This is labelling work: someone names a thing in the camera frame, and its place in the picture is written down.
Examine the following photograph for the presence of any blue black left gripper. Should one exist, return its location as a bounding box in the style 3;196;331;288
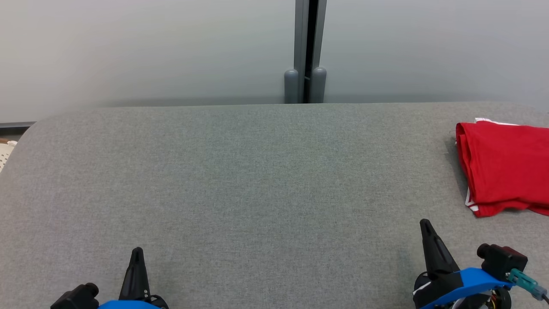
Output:
98;247;169;309

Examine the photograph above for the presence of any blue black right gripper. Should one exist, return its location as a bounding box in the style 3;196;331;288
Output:
413;219;513;309

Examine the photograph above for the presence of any red white jersey shirt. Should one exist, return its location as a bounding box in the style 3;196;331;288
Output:
455;121;549;218

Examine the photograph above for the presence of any white perforated laundry basket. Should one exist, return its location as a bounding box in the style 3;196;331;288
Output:
0;140;18;173

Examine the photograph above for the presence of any teal plug right camera cable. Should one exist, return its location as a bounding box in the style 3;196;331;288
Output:
506;268;549;303

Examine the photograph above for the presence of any grey partition post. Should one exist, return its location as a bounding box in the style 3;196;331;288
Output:
284;0;327;104

